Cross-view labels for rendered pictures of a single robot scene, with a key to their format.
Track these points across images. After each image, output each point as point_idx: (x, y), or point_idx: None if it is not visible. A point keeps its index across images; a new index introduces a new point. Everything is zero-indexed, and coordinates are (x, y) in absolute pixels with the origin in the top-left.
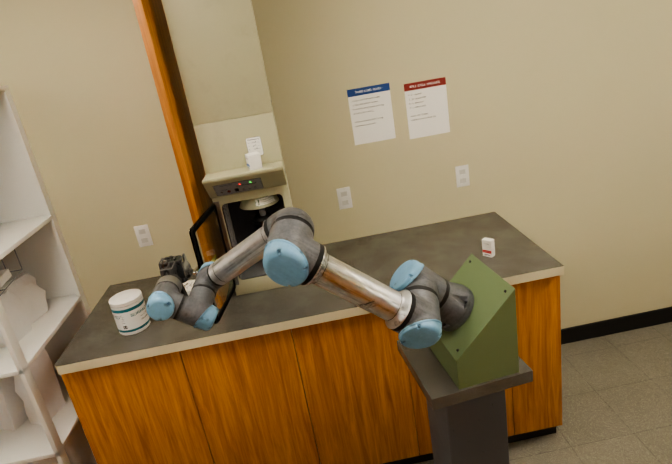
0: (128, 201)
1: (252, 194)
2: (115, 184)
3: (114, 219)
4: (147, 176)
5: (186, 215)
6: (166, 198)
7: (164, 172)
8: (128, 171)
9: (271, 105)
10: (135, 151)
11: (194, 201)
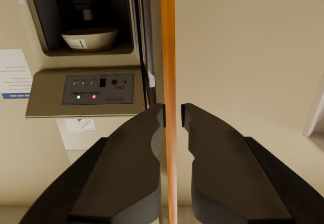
0: (260, 23)
1: (87, 62)
2: (263, 44)
3: (284, 3)
4: (229, 48)
5: None
6: (219, 20)
7: (211, 49)
8: (245, 55)
9: (67, 155)
10: (231, 73)
11: (164, 84)
